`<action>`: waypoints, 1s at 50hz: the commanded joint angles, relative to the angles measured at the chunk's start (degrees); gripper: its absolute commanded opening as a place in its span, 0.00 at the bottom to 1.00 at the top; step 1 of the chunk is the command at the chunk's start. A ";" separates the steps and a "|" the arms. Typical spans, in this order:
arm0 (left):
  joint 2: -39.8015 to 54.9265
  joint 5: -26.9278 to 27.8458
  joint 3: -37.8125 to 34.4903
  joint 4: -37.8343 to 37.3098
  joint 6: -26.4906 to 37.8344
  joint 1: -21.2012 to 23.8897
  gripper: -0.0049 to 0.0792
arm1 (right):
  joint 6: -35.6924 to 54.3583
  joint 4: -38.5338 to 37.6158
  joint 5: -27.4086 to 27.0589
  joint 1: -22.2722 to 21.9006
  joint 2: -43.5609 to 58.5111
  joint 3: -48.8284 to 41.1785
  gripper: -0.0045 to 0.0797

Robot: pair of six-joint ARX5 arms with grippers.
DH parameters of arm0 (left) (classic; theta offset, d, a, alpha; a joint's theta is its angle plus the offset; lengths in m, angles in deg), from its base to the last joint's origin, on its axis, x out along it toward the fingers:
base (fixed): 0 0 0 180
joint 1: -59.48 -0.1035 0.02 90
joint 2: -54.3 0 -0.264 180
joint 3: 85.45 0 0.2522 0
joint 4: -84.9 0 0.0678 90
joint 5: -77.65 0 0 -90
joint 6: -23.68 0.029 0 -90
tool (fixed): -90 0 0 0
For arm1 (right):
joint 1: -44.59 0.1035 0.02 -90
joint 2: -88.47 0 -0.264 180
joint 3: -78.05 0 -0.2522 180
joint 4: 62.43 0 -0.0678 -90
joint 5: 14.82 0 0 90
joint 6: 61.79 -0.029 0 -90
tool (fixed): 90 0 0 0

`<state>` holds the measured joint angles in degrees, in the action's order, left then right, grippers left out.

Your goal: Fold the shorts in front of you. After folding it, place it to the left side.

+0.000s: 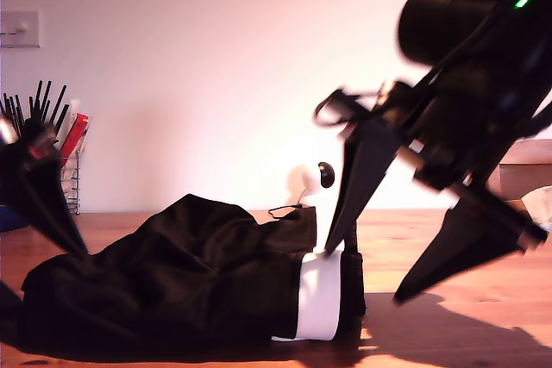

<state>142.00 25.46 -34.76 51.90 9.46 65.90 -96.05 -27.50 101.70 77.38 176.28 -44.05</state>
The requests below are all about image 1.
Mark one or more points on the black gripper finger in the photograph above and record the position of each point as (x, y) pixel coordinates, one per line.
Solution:
(52, 191)
(366, 170)
(26, 195)
(466, 247)

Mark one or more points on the black shorts with white hem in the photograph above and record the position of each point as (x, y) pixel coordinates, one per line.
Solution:
(172, 277)

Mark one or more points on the blue box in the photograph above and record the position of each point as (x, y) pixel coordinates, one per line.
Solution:
(8, 221)

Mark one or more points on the white round webcam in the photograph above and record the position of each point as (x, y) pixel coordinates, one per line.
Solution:
(326, 174)

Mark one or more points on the red paper packet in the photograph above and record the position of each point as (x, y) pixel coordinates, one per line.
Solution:
(75, 135)

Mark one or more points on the black chopstick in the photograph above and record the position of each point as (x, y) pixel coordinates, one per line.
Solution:
(10, 116)
(58, 105)
(38, 95)
(64, 116)
(45, 97)

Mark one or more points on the white paper sleeve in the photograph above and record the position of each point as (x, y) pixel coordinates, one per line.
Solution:
(76, 108)

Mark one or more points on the white tissue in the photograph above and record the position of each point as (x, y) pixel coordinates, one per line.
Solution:
(543, 200)

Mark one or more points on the wooden chair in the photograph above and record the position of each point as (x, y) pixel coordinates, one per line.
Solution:
(530, 174)

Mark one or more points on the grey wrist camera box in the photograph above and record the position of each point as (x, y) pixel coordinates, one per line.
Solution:
(340, 105)
(4, 131)

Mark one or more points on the white light switch plate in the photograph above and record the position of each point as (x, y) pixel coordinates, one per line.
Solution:
(26, 36)

